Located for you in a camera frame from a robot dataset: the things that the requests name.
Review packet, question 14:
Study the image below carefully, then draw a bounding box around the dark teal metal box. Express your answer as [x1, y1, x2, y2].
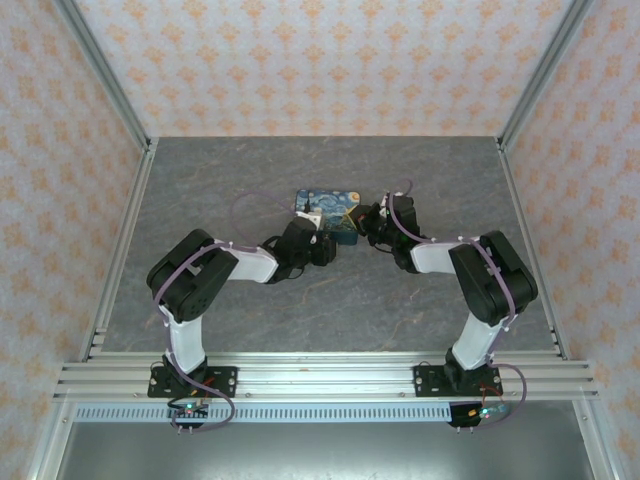
[294, 187, 364, 246]

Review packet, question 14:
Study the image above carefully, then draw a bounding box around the small circuit board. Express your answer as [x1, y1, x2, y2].
[168, 401, 211, 420]
[468, 403, 512, 420]

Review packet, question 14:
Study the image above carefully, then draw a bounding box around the grey metal panel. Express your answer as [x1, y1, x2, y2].
[54, 421, 604, 480]

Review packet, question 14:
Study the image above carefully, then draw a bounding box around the wide aluminium frame beam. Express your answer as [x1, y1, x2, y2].
[52, 351, 600, 402]

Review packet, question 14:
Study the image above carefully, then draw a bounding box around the aluminium table side rail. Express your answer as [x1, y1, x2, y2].
[78, 138, 160, 362]
[495, 138, 572, 362]

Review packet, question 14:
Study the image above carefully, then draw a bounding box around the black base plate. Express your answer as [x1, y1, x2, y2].
[147, 364, 239, 400]
[413, 363, 502, 400]

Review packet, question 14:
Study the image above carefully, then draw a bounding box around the grey slotted cable duct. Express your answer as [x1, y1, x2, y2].
[74, 404, 454, 424]

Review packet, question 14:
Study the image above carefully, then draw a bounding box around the aluminium frame post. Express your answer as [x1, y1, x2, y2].
[52, 0, 152, 147]
[497, 0, 597, 147]

